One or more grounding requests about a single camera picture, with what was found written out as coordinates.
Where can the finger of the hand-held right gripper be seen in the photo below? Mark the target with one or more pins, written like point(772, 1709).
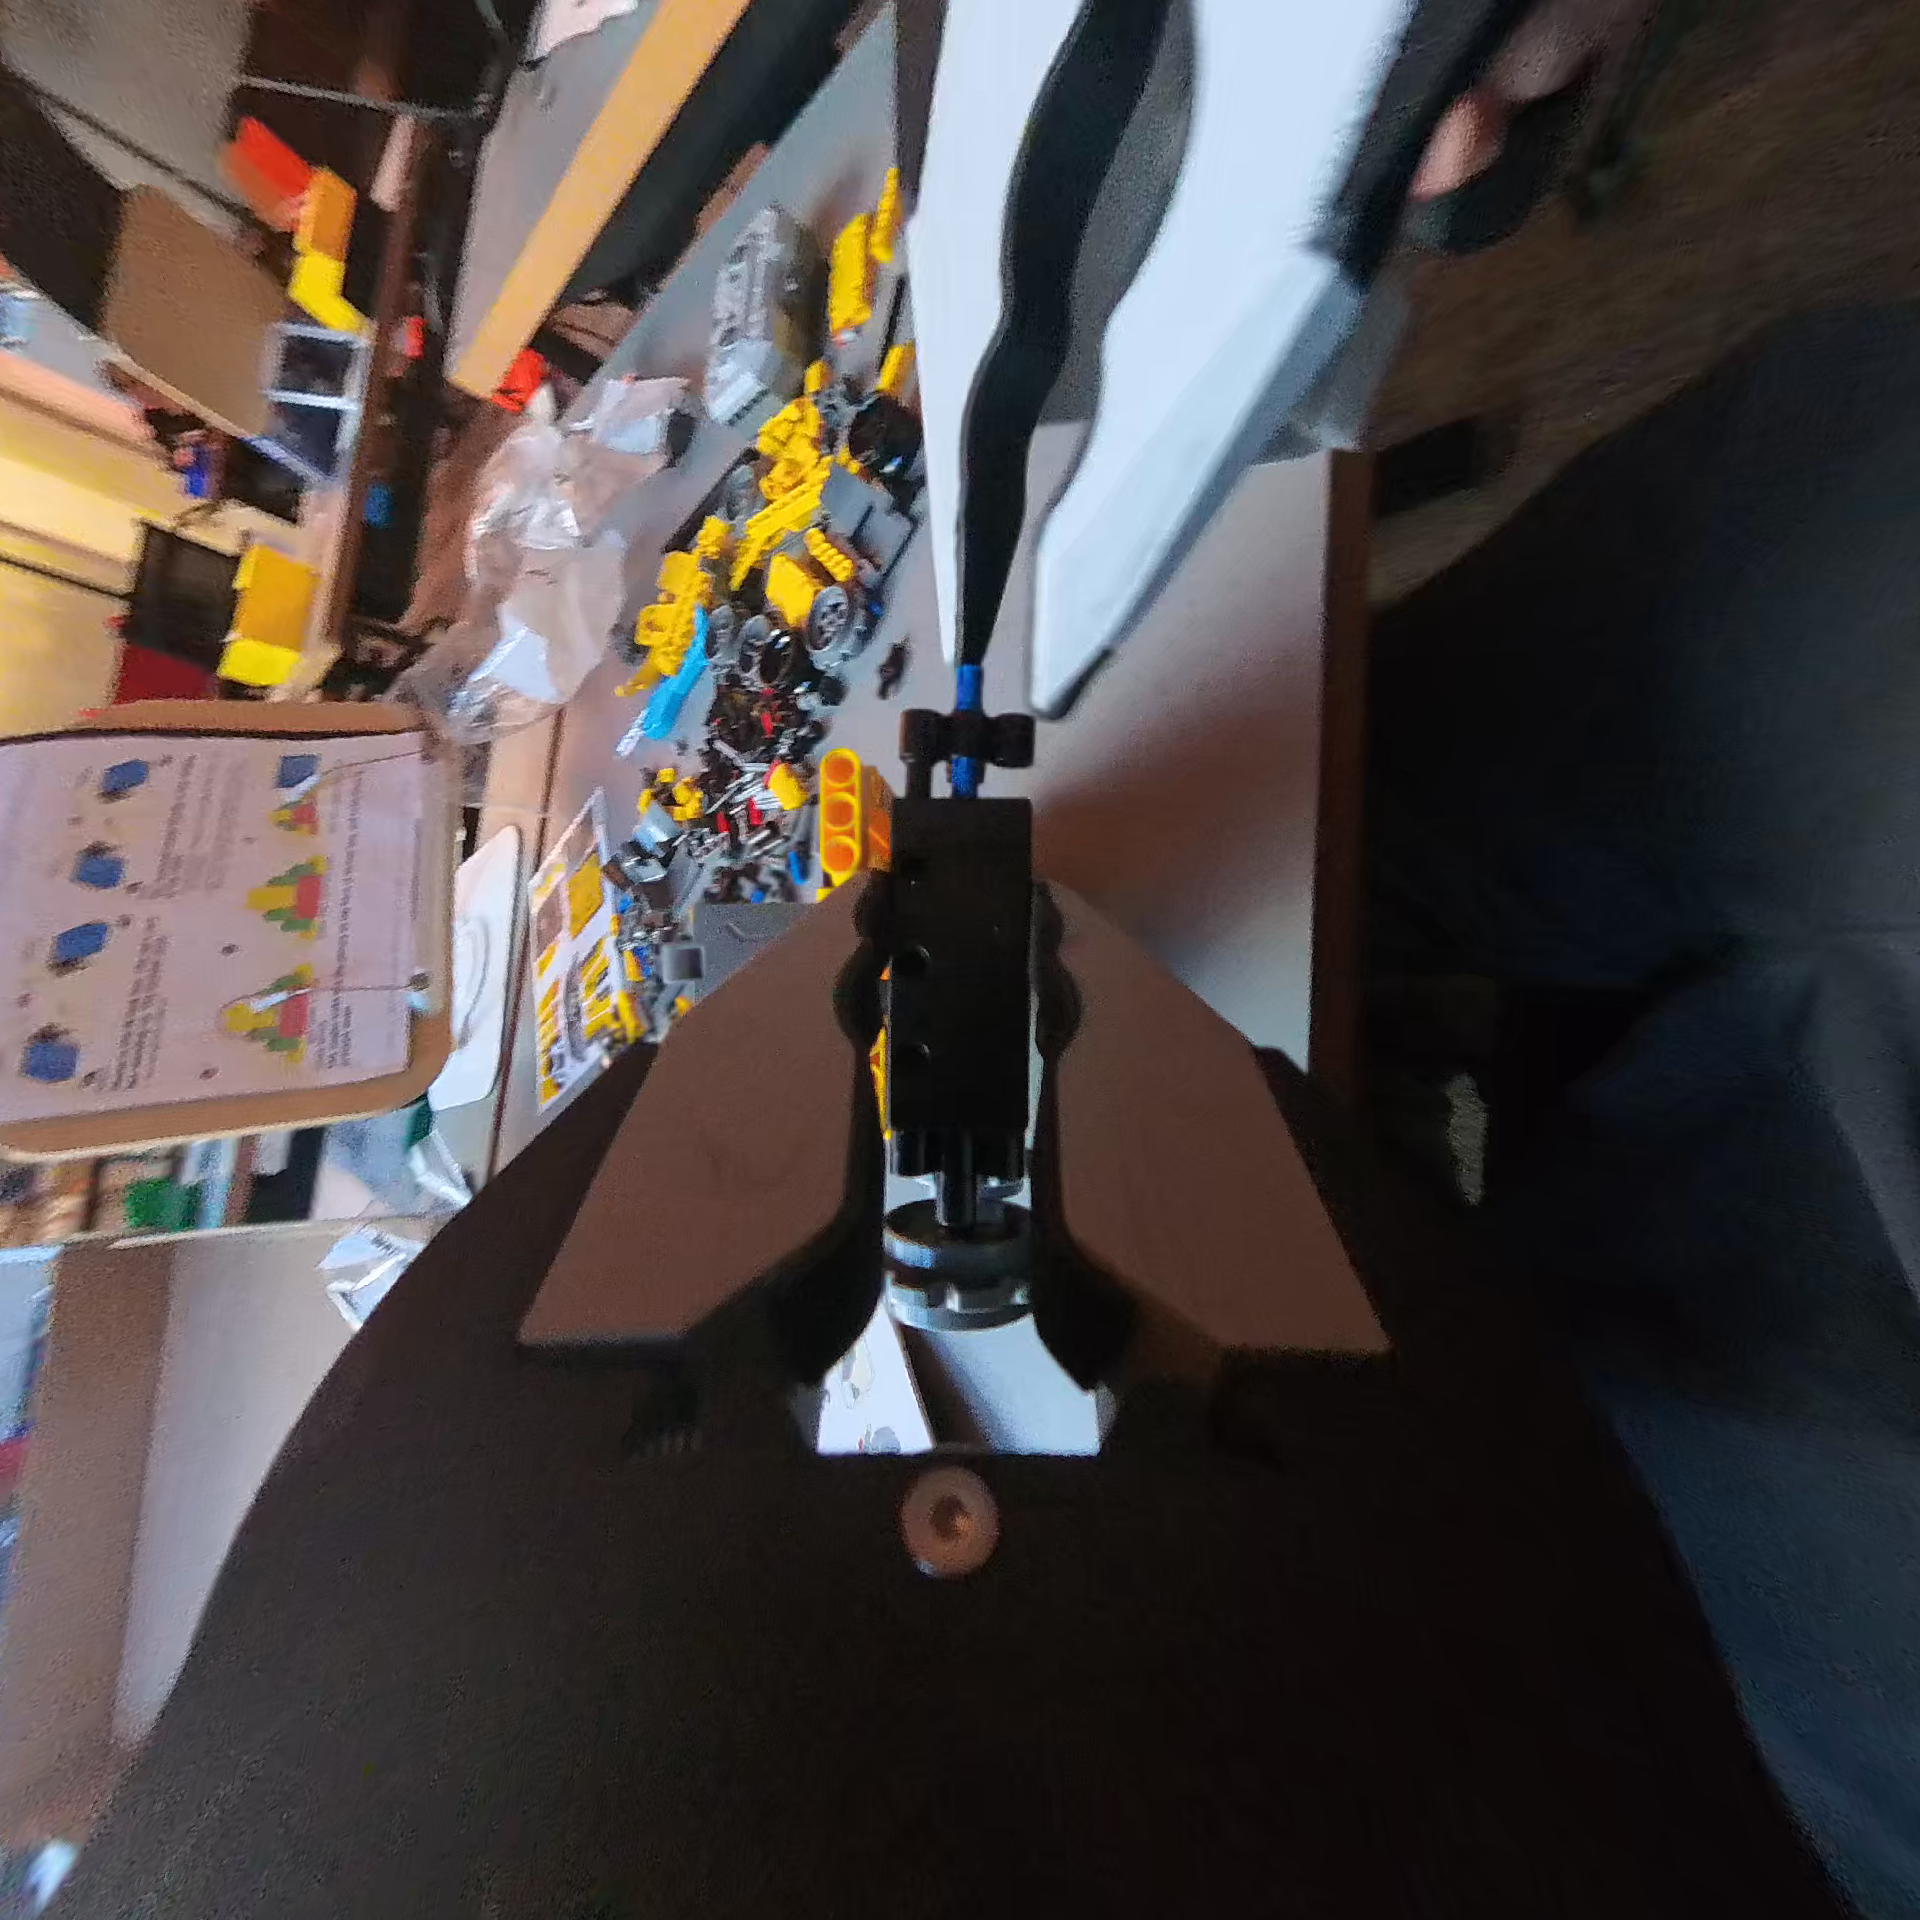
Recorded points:
point(1230, 270)
point(961, 181)

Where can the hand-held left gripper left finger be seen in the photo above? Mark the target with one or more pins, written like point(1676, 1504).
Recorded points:
point(707, 1187)

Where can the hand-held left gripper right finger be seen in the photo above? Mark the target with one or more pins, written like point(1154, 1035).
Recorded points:
point(1201, 1187)

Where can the yellow toy brick vehicle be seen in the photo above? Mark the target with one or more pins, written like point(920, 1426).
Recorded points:
point(961, 990)

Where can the blue brick pin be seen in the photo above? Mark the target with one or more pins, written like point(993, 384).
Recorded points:
point(968, 767)

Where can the black brick connector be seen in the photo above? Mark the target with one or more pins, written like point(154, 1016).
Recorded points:
point(922, 731)

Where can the person's right hand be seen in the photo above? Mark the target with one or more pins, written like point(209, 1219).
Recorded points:
point(1562, 93)

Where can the grey battery box brick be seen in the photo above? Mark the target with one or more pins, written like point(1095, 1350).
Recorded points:
point(758, 299)

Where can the yellow sticker sheet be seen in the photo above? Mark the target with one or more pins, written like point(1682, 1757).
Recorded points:
point(576, 947)

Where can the orange wooden table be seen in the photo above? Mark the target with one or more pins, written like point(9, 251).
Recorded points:
point(572, 210)

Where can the pile of loose toy bricks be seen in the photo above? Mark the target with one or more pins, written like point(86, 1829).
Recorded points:
point(767, 601)

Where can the person's legs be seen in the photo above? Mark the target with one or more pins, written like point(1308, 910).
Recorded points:
point(1681, 1053)

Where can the printed instruction sign sheet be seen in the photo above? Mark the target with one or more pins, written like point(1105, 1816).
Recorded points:
point(211, 915)

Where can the clear plastic bags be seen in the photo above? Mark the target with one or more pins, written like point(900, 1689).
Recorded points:
point(540, 571)

